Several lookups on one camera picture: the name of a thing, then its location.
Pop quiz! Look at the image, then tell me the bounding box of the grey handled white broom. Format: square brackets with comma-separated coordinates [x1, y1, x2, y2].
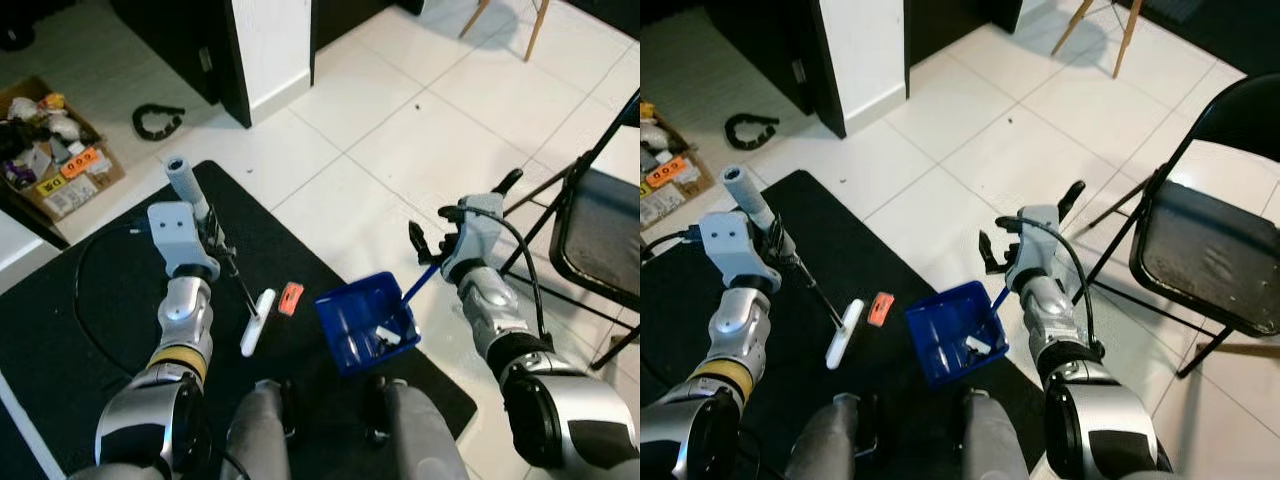
[722, 165, 866, 371]
[165, 155, 277, 358]

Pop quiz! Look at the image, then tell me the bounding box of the blue long-handled dustpan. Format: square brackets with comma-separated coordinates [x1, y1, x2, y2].
[315, 168, 524, 378]
[905, 180, 1088, 389]

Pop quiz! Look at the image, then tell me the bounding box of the black floor mat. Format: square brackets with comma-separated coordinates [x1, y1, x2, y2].
[640, 170, 1051, 480]
[0, 160, 479, 480]

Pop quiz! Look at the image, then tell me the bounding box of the cardboard box of clutter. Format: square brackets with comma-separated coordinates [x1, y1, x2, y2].
[640, 100, 716, 229]
[0, 75, 126, 223]

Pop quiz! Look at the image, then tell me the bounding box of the black folding chair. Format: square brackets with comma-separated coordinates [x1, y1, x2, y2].
[1085, 72, 1280, 379]
[500, 88, 641, 371]

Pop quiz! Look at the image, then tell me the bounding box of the silver right robot leg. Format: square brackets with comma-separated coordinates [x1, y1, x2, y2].
[365, 377, 471, 480]
[960, 390, 1031, 480]

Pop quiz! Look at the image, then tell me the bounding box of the silver robot leg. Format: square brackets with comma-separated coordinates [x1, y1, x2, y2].
[785, 392, 866, 480]
[225, 380, 296, 480]
[960, 390, 1031, 480]
[365, 377, 471, 480]

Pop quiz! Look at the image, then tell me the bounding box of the silver left robot leg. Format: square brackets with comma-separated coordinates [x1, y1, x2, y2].
[785, 392, 866, 480]
[225, 380, 296, 480]

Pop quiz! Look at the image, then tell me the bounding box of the white chair with wooden legs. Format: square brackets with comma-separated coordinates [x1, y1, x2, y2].
[458, 0, 553, 63]
[1050, 0, 1146, 79]

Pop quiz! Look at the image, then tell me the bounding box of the black cabinet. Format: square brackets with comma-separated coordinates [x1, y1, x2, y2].
[700, 0, 846, 138]
[310, 0, 426, 26]
[905, 0, 1021, 41]
[108, 0, 251, 129]

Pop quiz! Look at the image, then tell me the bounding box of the light wooden bar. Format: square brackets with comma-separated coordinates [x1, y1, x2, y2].
[1195, 340, 1280, 359]

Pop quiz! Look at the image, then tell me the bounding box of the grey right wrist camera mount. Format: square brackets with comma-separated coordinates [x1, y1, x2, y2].
[1005, 205, 1063, 291]
[445, 195, 508, 283]

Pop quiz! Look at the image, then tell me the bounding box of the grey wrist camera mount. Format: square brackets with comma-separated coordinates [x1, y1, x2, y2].
[147, 200, 221, 281]
[445, 195, 508, 283]
[1005, 205, 1063, 291]
[700, 210, 781, 293]

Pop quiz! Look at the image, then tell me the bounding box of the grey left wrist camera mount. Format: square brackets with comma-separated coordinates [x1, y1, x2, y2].
[700, 210, 781, 293]
[147, 200, 221, 281]

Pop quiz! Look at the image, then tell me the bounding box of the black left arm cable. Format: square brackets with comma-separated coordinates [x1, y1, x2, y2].
[640, 228, 706, 261]
[72, 225, 166, 376]

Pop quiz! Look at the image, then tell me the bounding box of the black curved cable chain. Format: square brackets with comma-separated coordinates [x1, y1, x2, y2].
[725, 113, 781, 151]
[132, 102, 187, 141]

